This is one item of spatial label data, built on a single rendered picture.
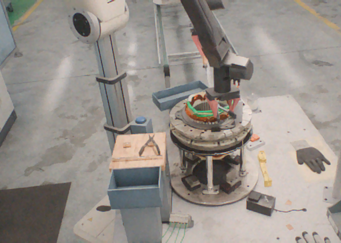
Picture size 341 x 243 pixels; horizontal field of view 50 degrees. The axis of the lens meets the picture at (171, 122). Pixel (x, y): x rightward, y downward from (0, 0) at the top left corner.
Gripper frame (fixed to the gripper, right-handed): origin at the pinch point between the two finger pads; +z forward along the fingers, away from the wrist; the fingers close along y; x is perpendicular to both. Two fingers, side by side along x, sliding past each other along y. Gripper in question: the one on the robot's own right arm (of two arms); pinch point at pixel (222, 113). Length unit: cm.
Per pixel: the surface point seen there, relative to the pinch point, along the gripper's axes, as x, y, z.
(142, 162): -1.8, -30.6, 11.2
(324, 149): 12, 54, 38
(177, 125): 10.5, -14.0, 7.4
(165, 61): 149, 16, 35
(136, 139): 12.6, -29.9, 10.6
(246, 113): 7.4, 12.8, 7.0
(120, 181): -1.7, -39.5, 16.8
